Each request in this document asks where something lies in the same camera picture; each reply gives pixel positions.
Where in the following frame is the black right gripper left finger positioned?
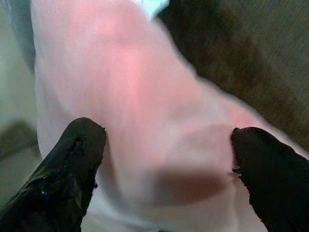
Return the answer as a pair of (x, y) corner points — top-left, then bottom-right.
(0, 117), (107, 232)

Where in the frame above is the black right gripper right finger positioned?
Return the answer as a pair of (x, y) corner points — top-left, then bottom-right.
(230, 127), (309, 232)

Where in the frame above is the pink pillow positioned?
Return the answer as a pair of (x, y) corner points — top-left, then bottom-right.
(30, 0), (309, 232)

